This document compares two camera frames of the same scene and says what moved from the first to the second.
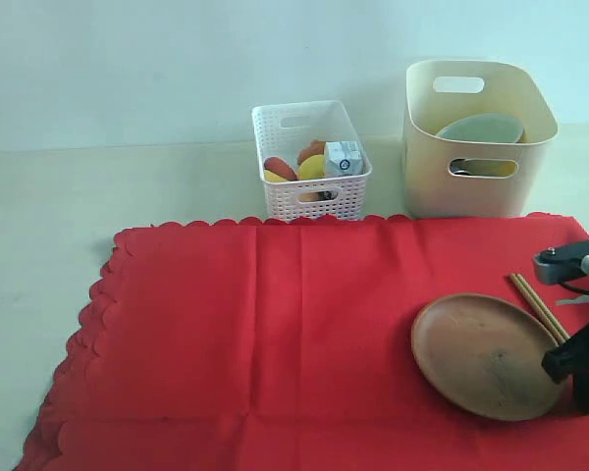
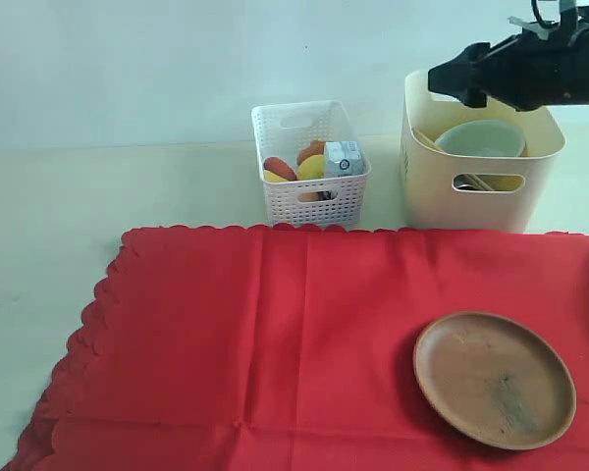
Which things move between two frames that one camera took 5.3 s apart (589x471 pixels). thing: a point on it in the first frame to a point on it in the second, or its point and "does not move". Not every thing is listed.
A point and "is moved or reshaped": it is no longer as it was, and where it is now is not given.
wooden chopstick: (515, 279) to (425, 138)
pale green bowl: (487, 128) is moved or reshaped
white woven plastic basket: (280, 130) does not move
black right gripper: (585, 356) to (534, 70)
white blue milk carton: (343, 158) does not move
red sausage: (280, 167) does not move
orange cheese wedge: (271, 177) does not move
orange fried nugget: (316, 148) does not move
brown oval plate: (485, 354) is moved or reshaped
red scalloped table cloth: (286, 344) is moved or reshaped
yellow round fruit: (312, 167) does not move
